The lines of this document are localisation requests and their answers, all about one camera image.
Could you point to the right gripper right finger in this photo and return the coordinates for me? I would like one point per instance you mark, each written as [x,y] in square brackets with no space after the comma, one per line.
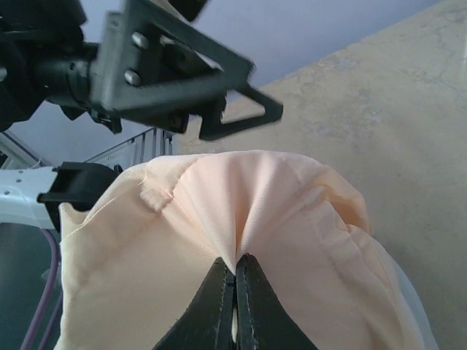
[262,321]

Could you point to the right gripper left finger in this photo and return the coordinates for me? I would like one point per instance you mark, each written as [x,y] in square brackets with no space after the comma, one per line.
[207,321]

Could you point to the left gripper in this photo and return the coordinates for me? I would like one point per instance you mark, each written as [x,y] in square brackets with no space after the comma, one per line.
[150,63]

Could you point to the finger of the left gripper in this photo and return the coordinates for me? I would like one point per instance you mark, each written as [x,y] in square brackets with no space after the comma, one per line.
[220,120]

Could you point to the peach beige bra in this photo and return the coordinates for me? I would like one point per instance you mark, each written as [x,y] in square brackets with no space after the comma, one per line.
[134,261]

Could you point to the white mesh laundry bag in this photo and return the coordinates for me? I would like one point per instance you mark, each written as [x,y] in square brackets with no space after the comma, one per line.
[414,304]

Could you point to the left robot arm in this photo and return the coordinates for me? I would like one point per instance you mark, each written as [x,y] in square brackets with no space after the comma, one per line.
[32,196]

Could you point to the aluminium rail frame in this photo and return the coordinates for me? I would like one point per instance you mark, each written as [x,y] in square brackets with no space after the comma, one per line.
[139,149]

